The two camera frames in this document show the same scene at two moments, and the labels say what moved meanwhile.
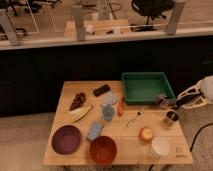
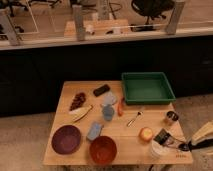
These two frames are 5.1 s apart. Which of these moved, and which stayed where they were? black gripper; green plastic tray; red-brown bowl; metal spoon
Moved: black gripper
Stayed: green plastic tray; metal spoon; red-brown bowl
